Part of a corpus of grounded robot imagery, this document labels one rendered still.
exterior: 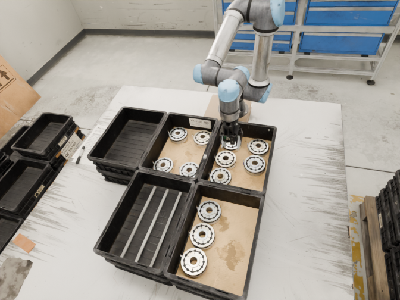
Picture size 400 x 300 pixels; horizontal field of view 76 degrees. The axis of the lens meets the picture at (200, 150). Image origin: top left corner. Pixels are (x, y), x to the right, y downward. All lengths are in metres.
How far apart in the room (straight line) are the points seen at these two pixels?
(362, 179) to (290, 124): 0.96
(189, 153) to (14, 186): 1.50
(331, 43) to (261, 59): 1.76
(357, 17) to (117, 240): 2.68
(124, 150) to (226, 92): 0.78
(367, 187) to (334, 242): 1.15
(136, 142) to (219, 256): 0.78
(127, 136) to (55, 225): 0.60
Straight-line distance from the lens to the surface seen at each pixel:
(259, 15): 1.26
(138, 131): 1.57
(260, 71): 1.39
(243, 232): 1.14
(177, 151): 1.39
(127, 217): 1.26
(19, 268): 1.58
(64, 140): 2.30
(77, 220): 1.53
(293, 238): 1.29
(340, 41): 3.06
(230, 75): 1.02
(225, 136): 1.05
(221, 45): 1.14
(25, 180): 2.41
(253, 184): 1.24
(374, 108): 3.08
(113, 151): 1.53
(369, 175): 2.50
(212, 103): 1.68
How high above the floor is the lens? 1.89
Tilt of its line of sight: 50 degrees down
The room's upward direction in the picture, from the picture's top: 11 degrees counter-clockwise
